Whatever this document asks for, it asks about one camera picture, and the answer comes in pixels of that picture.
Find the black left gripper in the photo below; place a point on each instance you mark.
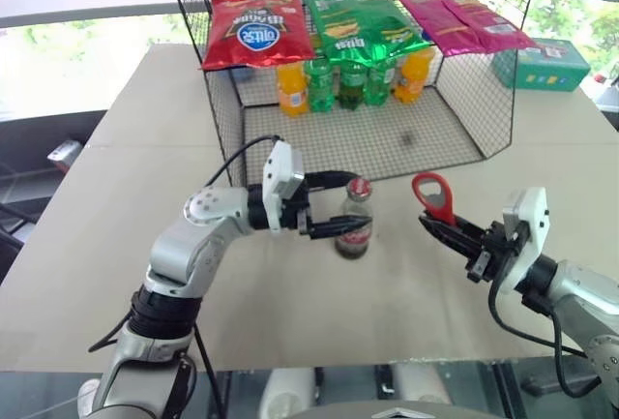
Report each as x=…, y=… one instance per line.
x=295, y=213

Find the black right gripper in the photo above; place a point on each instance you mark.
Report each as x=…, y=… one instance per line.
x=498, y=247

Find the red bottle opener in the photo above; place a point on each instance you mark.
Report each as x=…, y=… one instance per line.
x=446, y=201

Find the glass cola bottle red cap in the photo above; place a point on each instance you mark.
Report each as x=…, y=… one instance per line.
x=354, y=240

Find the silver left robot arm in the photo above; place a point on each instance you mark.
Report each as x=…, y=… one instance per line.
x=188, y=249

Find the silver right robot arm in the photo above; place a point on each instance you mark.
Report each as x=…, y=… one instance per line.
x=580, y=293

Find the green soda plastic bottle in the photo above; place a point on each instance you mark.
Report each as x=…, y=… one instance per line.
x=352, y=87
x=319, y=87
x=380, y=85

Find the orange soda plastic bottle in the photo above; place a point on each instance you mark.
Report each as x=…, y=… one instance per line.
x=291, y=92
x=411, y=78

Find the green chips bag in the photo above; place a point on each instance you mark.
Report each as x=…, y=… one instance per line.
x=358, y=27

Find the red chips bag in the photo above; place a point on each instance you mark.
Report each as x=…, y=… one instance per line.
x=256, y=32

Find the green cardboard box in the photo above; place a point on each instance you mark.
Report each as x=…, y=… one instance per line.
x=546, y=68

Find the white rounded cylinder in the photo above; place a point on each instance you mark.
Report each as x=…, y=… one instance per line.
x=285, y=392

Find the pink chips bag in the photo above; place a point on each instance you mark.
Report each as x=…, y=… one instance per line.
x=435, y=22
x=488, y=22

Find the grey red background device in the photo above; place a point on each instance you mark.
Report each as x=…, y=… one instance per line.
x=64, y=153

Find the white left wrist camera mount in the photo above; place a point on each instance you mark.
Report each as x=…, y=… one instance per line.
x=283, y=167

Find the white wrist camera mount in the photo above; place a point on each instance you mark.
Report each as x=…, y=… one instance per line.
x=529, y=225
x=283, y=167

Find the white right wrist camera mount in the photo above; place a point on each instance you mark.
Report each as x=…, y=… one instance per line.
x=529, y=225

